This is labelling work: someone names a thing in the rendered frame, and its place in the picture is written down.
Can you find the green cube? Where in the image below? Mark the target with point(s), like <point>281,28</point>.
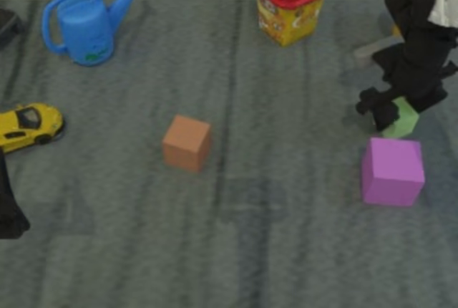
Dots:
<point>405,121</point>

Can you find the purple cube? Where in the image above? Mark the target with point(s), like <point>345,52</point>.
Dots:
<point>391,173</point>

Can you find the orange cube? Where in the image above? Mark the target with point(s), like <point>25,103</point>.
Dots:
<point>186,143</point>

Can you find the yellow tub with red lid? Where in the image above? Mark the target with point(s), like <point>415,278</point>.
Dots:
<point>288,10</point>

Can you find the grey table mat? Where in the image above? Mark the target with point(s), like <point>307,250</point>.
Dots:
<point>229,154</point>

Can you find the blue plastic watering can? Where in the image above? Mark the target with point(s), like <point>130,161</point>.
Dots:
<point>84,28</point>

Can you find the yellow toy sports car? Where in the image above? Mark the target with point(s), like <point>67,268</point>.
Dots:
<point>26,125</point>

